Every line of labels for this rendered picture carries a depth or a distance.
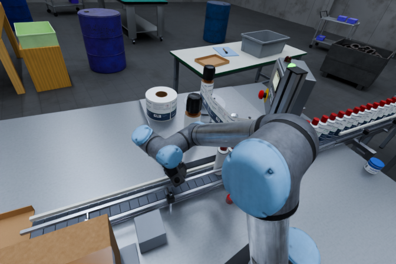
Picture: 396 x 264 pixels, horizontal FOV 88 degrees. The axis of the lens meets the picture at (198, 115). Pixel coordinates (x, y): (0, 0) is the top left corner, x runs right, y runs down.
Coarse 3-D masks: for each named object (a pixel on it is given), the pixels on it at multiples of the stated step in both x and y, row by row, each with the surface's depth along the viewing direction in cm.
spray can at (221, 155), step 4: (220, 148) 95; (224, 148) 94; (220, 152) 95; (224, 152) 94; (216, 156) 98; (220, 156) 96; (224, 156) 95; (216, 160) 99; (220, 160) 97; (216, 164) 100; (220, 164) 99; (216, 168) 101; (220, 172) 102
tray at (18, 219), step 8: (24, 208) 84; (32, 208) 86; (0, 216) 81; (8, 216) 83; (16, 216) 84; (24, 216) 84; (0, 224) 81; (8, 224) 81; (16, 224) 82; (24, 224) 82; (0, 232) 79; (8, 232) 79; (16, 232) 79; (0, 240) 77; (8, 240) 77; (16, 240) 77; (24, 240) 77; (0, 248) 75
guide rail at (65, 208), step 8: (200, 168) 103; (144, 184) 92; (152, 184) 94; (112, 192) 88; (120, 192) 88; (88, 200) 84; (96, 200) 85; (64, 208) 80; (72, 208) 82; (32, 216) 77; (40, 216) 77; (48, 216) 79
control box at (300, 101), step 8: (280, 64) 72; (288, 64) 72; (296, 64) 72; (304, 64) 73; (272, 72) 80; (280, 72) 68; (272, 80) 77; (280, 80) 66; (312, 80) 63; (272, 88) 75; (304, 88) 65; (312, 88) 64; (304, 96) 66; (264, 104) 84; (272, 104) 71; (296, 104) 68; (304, 104) 68; (296, 112) 70
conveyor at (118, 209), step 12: (168, 180) 99; (192, 180) 100; (204, 180) 101; (216, 180) 102; (132, 192) 92; (156, 192) 93; (180, 192) 94; (96, 204) 86; (120, 204) 87; (132, 204) 88; (144, 204) 88; (60, 216) 81; (84, 216) 82; (96, 216) 82; (108, 216) 83; (48, 228) 77; (60, 228) 78
